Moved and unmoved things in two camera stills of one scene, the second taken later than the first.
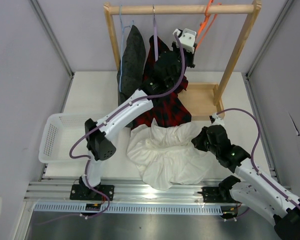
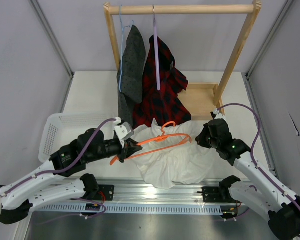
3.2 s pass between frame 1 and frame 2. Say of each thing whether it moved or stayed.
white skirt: stayed
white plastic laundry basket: stayed
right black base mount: stayed
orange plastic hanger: moved
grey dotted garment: stayed
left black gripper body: moved
